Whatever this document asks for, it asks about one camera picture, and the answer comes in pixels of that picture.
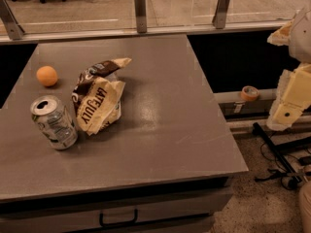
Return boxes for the black stand leg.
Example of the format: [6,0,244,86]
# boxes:
[253,122,311,187]

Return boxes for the metal glass bracket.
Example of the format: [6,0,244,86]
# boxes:
[134,0,147,34]
[212,0,230,29]
[0,0,24,40]

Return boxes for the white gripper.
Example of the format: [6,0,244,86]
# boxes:
[266,6,311,131]

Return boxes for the right metal glass bracket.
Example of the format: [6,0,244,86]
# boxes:
[212,0,230,29]

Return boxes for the grey drawer cabinet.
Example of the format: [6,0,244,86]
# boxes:
[0,178,232,233]

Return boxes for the silver 7up soda can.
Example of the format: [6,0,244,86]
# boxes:
[30,95,78,150]

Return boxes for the left metal glass bracket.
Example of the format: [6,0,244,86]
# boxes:
[0,0,24,40]

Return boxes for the orange fruit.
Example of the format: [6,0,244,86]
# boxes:
[36,66,58,87]

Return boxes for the brown cream chip bag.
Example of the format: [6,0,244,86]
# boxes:
[72,57,131,135]

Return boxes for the metal railing base rail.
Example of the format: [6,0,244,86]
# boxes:
[0,18,293,46]

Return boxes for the black drawer handle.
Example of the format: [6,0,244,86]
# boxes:
[98,209,138,229]

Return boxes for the black floor cables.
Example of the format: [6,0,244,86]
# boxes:
[254,131,311,191]

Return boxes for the orange tape roll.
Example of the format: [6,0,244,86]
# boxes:
[241,85,259,102]

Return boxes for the middle metal glass bracket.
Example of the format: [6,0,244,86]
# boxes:
[134,0,147,34]

